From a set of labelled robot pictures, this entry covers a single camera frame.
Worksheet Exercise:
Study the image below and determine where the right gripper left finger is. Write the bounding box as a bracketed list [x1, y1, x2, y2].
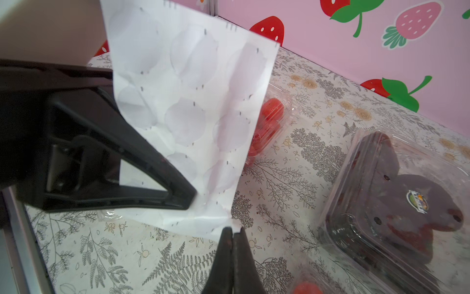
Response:
[202, 227, 233, 294]

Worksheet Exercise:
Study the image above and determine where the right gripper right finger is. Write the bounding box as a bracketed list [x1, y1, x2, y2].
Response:
[233, 228, 266, 294]

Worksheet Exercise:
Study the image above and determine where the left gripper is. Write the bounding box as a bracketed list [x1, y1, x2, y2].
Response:
[1, 59, 196, 212]

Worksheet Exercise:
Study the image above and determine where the white sticker sheet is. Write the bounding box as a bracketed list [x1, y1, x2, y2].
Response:
[101, 1, 279, 241]

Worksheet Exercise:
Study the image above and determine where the small clear box of tomatoes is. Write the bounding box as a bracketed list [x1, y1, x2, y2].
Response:
[286, 257, 348, 294]

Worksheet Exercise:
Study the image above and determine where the clear box of dark berries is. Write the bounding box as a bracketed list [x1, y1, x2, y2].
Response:
[318, 129, 470, 294]

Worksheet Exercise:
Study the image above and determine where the clear box of red strawberries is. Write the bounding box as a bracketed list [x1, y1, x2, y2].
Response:
[245, 83, 299, 167]

